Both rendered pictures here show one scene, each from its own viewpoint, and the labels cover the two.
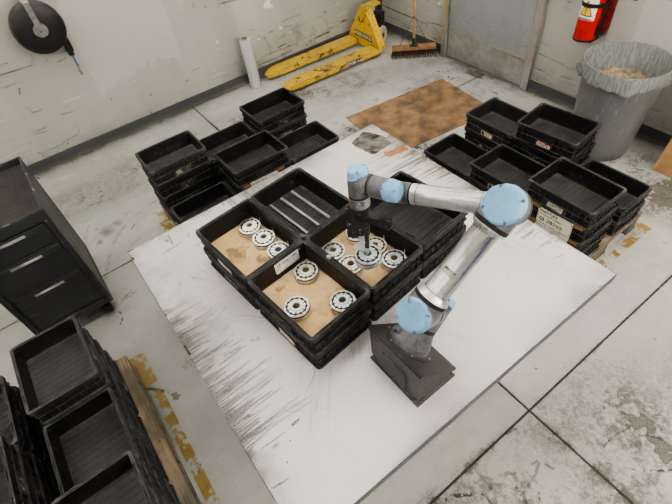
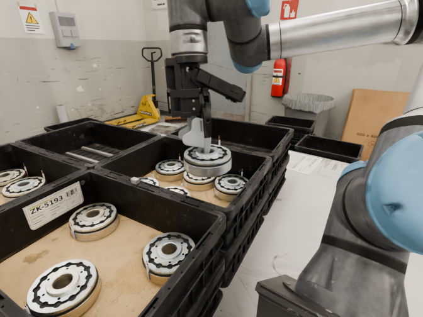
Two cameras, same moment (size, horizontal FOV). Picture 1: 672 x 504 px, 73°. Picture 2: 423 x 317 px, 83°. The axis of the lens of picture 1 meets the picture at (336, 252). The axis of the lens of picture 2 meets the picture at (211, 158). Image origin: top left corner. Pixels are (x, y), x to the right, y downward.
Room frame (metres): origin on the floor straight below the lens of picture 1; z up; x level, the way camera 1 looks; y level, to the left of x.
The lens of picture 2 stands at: (0.70, 0.07, 1.22)
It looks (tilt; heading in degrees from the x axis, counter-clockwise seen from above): 25 degrees down; 335
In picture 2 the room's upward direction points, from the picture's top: straight up
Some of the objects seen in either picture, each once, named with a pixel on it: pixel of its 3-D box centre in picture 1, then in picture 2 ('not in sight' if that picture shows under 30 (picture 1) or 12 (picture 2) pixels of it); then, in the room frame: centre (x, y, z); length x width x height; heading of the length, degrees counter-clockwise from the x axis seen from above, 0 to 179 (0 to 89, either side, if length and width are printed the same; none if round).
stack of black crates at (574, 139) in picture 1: (549, 153); (287, 144); (2.33, -1.47, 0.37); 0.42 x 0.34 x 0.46; 30
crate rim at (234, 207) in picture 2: (362, 244); (186, 165); (1.27, -0.11, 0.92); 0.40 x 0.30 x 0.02; 36
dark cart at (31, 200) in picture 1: (36, 256); not in sight; (1.99, 1.76, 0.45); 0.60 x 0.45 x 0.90; 30
